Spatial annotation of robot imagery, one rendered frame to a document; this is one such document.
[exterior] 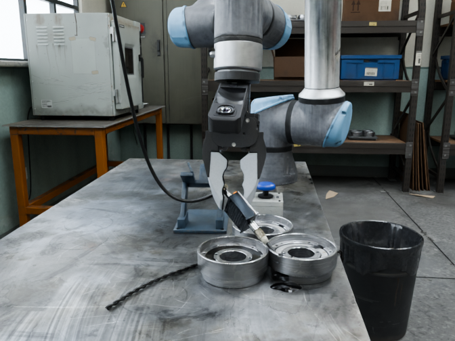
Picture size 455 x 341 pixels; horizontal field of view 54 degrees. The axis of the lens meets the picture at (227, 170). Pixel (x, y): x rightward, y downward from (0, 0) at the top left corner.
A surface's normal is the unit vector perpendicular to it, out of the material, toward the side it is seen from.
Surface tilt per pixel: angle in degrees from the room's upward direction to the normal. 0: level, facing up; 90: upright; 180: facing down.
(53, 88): 90
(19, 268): 0
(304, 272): 90
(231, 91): 23
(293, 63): 82
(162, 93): 90
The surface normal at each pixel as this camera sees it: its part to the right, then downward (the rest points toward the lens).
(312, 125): -0.46, 0.31
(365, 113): -0.10, 0.22
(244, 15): 0.21, 0.09
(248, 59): 0.42, 0.10
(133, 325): 0.00, -0.97
